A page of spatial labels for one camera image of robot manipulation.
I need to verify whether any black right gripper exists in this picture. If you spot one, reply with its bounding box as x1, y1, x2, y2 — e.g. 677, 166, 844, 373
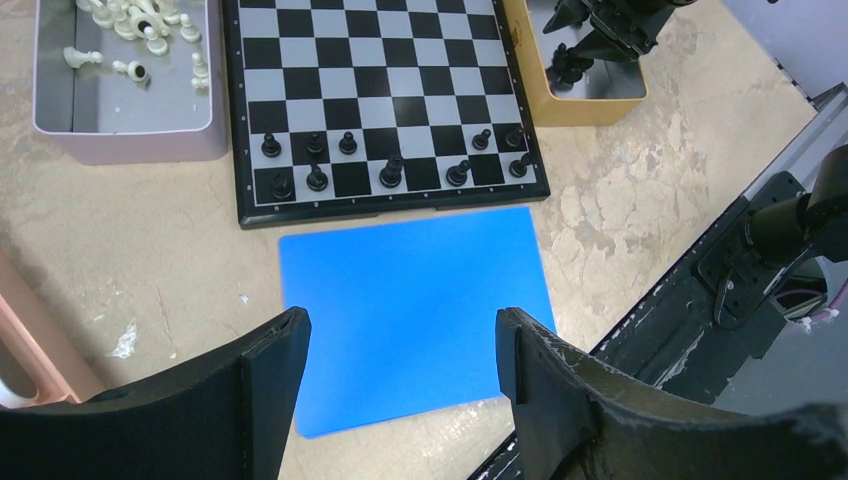
586, 0, 694, 63

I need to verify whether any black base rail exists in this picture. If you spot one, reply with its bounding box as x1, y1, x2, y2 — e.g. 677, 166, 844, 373
474, 172, 818, 479

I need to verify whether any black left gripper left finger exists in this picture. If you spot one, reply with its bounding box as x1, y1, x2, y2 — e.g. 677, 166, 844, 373
1, 307, 311, 479

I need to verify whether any black chess piece corner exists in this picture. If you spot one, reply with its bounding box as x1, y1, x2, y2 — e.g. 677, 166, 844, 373
509, 153, 534, 178

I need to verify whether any yellow tin with black pieces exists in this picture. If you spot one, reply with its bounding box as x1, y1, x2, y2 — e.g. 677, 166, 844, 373
500, 0, 648, 127

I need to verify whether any black back row piece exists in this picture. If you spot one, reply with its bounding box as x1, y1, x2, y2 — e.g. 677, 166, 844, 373
306, 163, 329, 192

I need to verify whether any white chess pieces pile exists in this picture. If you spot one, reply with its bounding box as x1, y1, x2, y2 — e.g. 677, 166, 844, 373
61, 1, 211, 91

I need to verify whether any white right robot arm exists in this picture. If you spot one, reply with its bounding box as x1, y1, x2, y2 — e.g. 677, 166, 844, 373
578, 1, 847, 264

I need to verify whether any black pawn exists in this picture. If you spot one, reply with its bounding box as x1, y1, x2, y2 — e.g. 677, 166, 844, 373
306, 131, 326, 156
260, 133, 282, 158
338, 131, 358, 155

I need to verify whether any pink tin with white pieces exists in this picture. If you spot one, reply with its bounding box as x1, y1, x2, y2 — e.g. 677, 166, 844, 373
32, 1, 228, 165

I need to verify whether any black chess king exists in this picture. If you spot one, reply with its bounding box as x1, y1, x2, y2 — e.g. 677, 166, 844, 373
378, 154, 404, 189

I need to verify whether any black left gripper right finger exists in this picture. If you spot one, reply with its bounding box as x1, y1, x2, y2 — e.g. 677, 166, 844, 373
495, 307, 847, 479

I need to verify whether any peach desk organizer tray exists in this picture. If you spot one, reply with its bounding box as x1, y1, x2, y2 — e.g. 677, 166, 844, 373
1, 255, 105, 410

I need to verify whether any black pawn edge square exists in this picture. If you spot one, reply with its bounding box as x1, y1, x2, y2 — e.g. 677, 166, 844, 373
504, 125, 526, 149

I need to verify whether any black corner rook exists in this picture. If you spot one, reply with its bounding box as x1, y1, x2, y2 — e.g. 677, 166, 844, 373
270, 174, 293, 201

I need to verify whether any blue mat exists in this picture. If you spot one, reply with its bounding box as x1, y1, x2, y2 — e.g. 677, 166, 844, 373
278, 207, 555, 438

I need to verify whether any black pawn second row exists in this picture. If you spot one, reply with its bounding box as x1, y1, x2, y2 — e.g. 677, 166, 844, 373
471, 128, 492, 151

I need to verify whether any black white chessboard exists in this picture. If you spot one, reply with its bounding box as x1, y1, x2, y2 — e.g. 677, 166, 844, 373
222, 0, 550, 229

